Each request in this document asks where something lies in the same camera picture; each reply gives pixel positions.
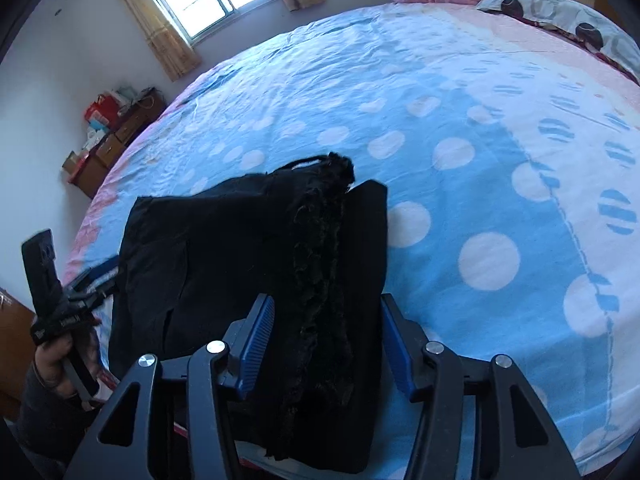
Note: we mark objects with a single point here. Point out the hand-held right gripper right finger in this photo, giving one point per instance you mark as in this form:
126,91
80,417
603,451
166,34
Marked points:
395,345

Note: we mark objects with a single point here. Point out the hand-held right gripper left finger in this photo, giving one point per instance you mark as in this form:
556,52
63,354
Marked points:
257,340

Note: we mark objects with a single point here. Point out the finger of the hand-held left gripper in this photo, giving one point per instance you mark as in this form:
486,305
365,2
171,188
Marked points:
97,272
95,295

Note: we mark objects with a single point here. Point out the black pants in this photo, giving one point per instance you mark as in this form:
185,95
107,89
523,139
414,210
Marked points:
225,250

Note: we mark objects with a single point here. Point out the person's left hand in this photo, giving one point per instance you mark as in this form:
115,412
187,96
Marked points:
47,360

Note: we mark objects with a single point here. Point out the brown wooden door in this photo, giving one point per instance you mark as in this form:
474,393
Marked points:
12,350

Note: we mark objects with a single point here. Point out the open cardboard box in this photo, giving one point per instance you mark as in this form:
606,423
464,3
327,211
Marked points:
74,161

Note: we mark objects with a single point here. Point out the brown wooden desk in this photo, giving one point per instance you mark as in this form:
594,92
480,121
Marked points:
107,155

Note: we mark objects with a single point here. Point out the red box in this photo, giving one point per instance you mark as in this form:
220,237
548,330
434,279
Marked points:
100,107

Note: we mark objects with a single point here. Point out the bed with pink-blue sheet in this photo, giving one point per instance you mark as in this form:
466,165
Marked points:
450,110

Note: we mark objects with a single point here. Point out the white patterned pillow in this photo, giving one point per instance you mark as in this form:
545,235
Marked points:
545,10

